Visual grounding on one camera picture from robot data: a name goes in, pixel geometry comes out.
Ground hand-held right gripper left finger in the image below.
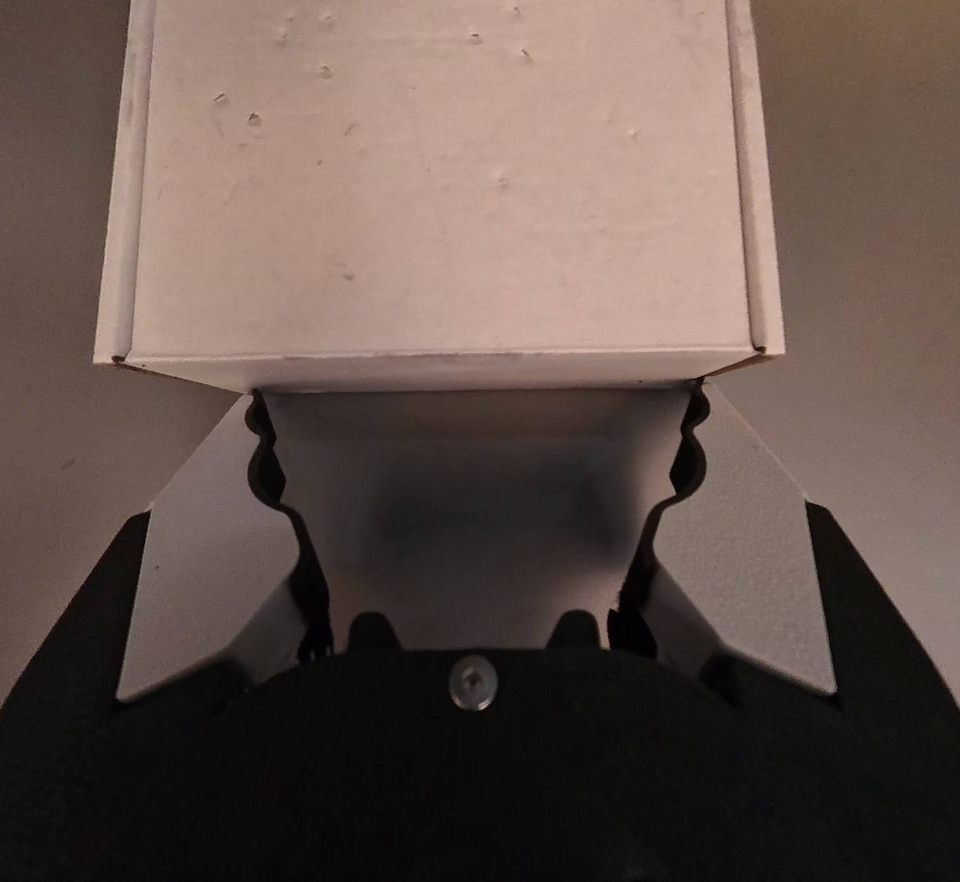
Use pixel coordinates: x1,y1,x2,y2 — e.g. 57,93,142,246
114,388,336,704

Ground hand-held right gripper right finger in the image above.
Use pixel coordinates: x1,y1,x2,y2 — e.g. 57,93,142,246
616,381,839,697

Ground white cardboard mailer box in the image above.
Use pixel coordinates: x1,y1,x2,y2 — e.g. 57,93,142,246
91,0,785,654

